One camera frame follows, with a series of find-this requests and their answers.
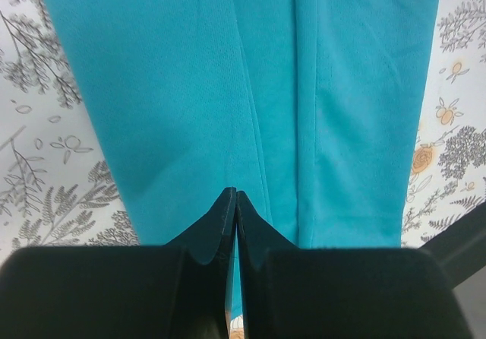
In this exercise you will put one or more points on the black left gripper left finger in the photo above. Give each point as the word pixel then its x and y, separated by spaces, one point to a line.
pixel 182 289

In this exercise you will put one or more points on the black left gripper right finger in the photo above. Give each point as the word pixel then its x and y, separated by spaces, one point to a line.
pixel 288 292

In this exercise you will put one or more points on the teal t shirt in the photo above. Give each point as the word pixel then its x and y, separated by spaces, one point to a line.
pixel 311 107

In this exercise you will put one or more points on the floral patterned table mat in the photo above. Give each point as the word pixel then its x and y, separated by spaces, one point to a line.
pixel 57 189

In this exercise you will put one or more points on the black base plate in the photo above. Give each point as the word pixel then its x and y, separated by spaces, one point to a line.
pixel 460 249

